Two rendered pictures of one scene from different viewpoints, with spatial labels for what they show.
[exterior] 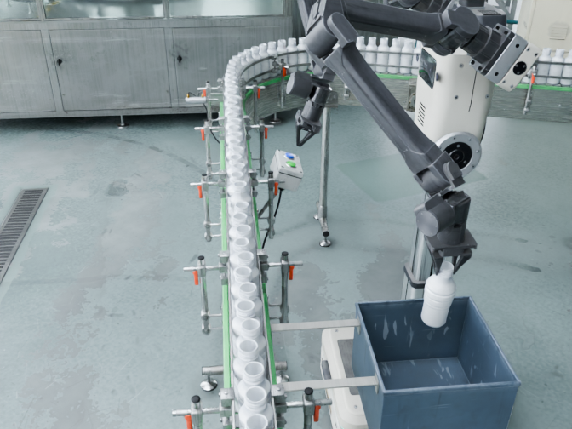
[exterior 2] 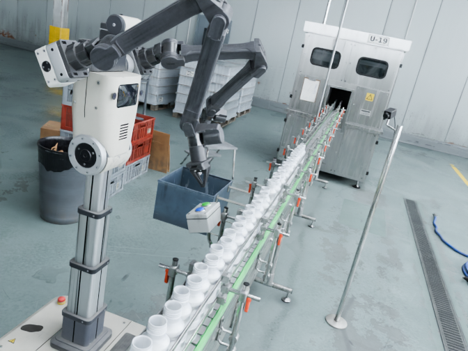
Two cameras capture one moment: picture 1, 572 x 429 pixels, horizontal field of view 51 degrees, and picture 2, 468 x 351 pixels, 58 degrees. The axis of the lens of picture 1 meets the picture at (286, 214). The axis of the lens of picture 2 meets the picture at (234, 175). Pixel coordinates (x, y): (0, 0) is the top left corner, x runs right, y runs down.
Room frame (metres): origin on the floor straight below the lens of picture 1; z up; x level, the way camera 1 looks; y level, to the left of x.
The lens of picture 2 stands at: (3.06, 0.54, 1.71)
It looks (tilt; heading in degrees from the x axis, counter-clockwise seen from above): 18 degrees down; 200
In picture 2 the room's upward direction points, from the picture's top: 12 degrees clockwise
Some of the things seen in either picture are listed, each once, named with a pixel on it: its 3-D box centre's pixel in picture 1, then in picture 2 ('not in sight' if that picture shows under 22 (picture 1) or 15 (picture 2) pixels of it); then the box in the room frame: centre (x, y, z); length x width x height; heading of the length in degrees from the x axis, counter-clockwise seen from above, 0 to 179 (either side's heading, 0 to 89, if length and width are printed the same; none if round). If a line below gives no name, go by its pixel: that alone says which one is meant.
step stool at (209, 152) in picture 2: not in sight; (209, 156); (-1.73, -1.55, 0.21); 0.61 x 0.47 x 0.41; 59
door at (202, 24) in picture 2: not in sight; (208, 56); (-8.02, -4.87, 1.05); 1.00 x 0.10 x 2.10; 96
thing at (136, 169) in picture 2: not in sight; (121, 164); (-0.75, -2.16, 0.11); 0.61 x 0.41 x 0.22; 9
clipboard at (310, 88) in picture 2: not in sight; (309, 90); (-2.94, -0.74, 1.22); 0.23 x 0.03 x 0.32; 96
